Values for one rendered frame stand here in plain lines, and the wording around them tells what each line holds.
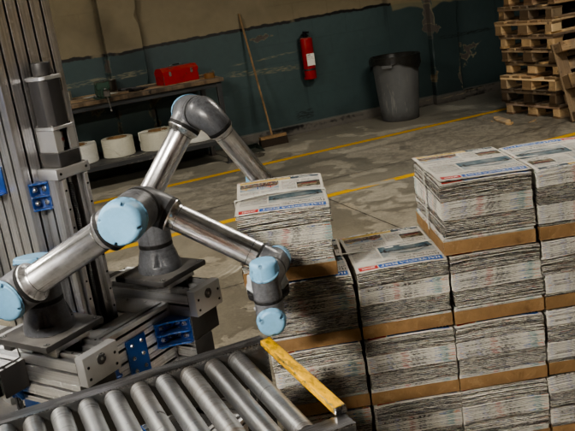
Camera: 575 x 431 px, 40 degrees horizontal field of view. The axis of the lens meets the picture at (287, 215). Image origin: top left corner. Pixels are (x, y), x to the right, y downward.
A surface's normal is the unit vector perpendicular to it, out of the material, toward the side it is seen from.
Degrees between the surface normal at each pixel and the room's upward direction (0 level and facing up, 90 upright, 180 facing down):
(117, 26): 90
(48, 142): 90
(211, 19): 90
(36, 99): 90
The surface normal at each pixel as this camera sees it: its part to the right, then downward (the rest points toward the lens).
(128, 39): 0.40, 0.20
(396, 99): -0.35, 0.32
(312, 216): 0.04, 0.27
